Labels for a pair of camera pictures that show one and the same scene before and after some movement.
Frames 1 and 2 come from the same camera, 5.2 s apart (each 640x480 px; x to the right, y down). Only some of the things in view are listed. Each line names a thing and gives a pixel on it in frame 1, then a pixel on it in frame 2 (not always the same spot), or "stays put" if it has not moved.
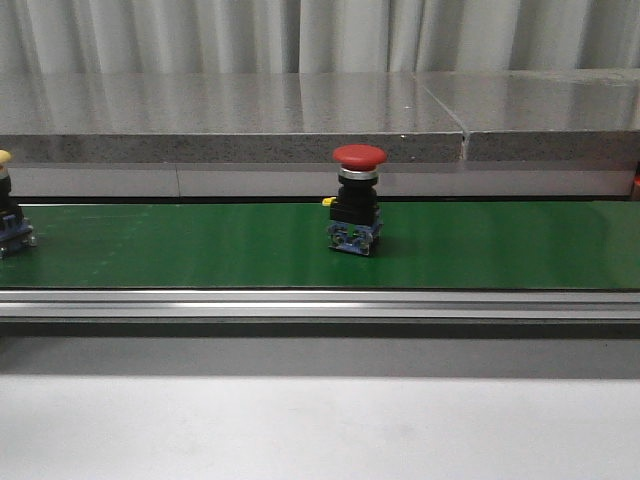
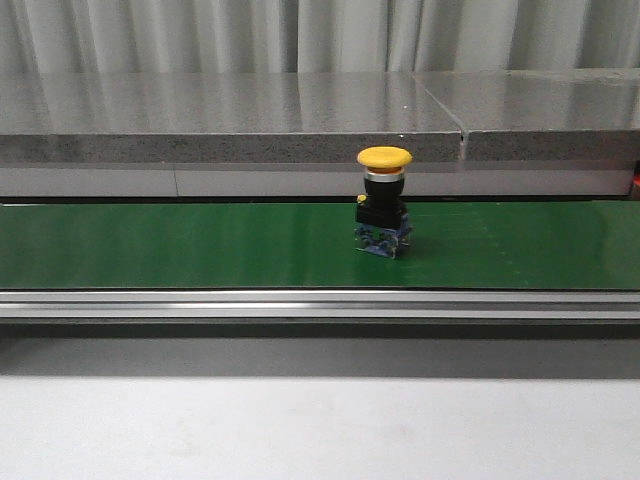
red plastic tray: [636, 185] stays put
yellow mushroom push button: [15, 232] -> [381, 214]
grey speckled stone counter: [249, 134] stays put
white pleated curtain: [237, 37] stays put
